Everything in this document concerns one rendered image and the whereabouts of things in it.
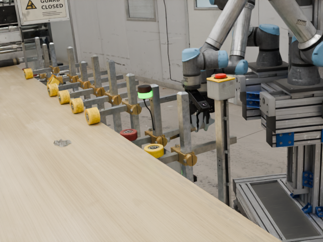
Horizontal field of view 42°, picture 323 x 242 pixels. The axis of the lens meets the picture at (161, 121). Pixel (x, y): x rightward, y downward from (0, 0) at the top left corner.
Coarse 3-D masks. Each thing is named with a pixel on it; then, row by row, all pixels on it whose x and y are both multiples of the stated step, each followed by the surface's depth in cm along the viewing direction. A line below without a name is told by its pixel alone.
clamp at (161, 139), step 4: (148, 132) 201; (152, 132) 200; (152, 136) 196; (156, 136) 194; (160, 136) 194; (164, 136) 195; (152, 140) 197; (156, 140) 193; (160, 140) 192; (164, 140) 193; (160, 144) 193; (164, 144) 194
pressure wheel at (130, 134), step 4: (120, 132) 193; (124, 132) 193; (128, 132) 192; (132, 132) 191; (136, 132) 192; (124, 136) 190; (128, 136) 189; (132, 136) 190; (136, 136) 192; (132, 140) 190
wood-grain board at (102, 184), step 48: (0, 96) 285; (48, 96) 274; (0, 144) 192; (48, 144) 187; (96, 144) 182; (0, 192) 144; (48, 192) 141; (96, 192) 139; (144, 192) 136; (192, 192) 134; (0, 240) 116; (48, 240) 114; (96, 240) 112; (144, 240) 110; (192, 240) 109; (240, 240) 107
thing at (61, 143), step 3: (54, 141) 186; (57, 141) 186; (60, 141) 186; (63, 141) 183; (66, 141) 186; (69, 141) 185; (54, 144) 185; (57, 144) 184; (60, 144) 183; (63, 144) 182; (66, 144) 183
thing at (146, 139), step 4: (204, 124) 211; (176, 128) 206; (200, 128) 211; (164, 132) 202; (168, 132) 202; (172, 132) 203; (176, 132) 204; (144, 136) 198; (148, 136) 198; (168, 136) 202; (136, 140) 194; (140, 140) 195; (144, 140) 196; (148, 140) 197; (136, 144) 195; (140, 144) 196
